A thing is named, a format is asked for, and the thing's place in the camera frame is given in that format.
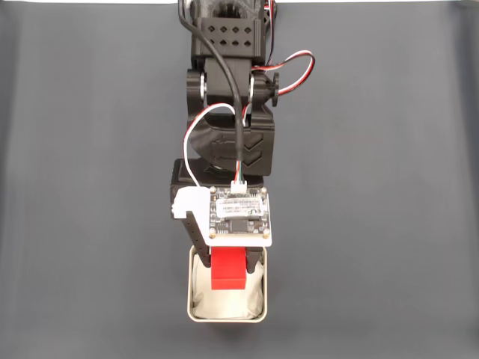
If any red cube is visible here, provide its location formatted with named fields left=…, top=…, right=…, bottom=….
left=210, top=247, right=248, bottom=292

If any square metal box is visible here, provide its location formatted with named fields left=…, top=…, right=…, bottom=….
left=186, top=245, right=269, bottom=324

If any white cloth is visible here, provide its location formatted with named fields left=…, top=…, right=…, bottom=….
left=192, top=257, right=266, bottom=321

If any dark grey mat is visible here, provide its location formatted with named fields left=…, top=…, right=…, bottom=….
left=0, top=1, right=479, bottom=359

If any white red servo cable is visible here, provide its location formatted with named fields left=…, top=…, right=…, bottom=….
left=182, top=104, right=248, bottom=188
left=249, top=0, right=317, bottom=95

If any white camera circuit board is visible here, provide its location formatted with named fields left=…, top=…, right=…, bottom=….
left=170, top=185, right=274, bottom=248

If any black camera cable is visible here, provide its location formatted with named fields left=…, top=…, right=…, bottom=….
left=177, top=0, right=247, bottom=185

